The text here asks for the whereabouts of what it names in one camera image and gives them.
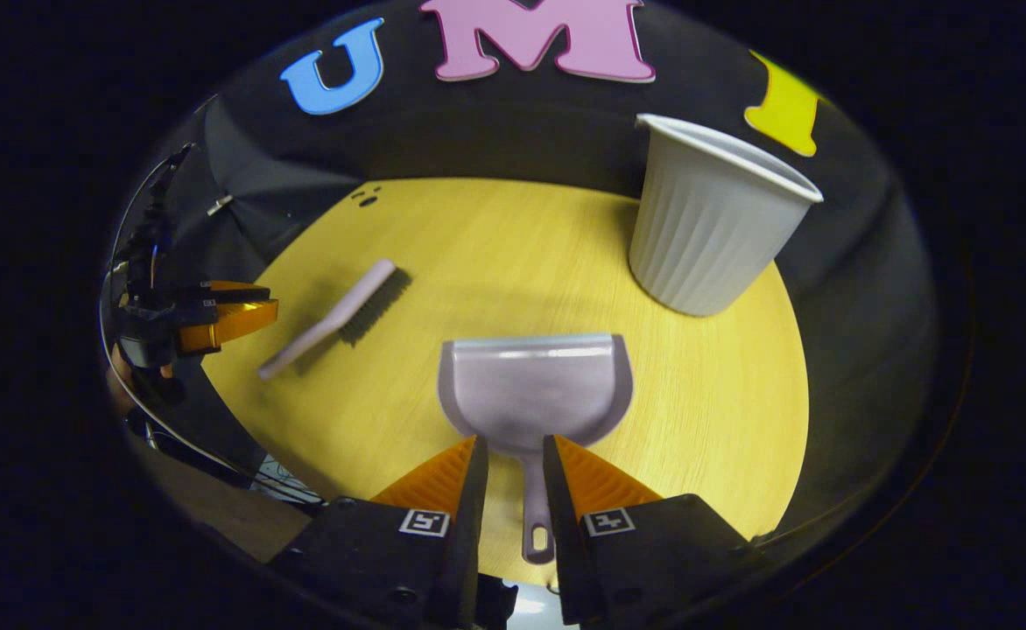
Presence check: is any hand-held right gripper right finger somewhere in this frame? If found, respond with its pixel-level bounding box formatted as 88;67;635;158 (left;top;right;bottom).
542;435;759;627

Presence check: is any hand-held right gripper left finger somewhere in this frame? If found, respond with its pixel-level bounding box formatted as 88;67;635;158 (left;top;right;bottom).
268;435;489;630

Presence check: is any pink dustpan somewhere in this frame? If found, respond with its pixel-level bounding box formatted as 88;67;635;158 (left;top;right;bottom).
437;332;635;565

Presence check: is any white ribbed garbage bin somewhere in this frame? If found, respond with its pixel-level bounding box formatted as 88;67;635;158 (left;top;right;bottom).
629;113;825;318

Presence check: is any yellow wooden desktop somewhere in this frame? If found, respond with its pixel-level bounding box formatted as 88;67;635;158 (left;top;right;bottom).
202;178;810;587

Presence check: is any black backdrop cloth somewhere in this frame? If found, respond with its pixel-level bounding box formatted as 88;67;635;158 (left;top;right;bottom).
106;0;938;543

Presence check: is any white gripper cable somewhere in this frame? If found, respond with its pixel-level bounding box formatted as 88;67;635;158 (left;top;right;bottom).
98;144;328;510

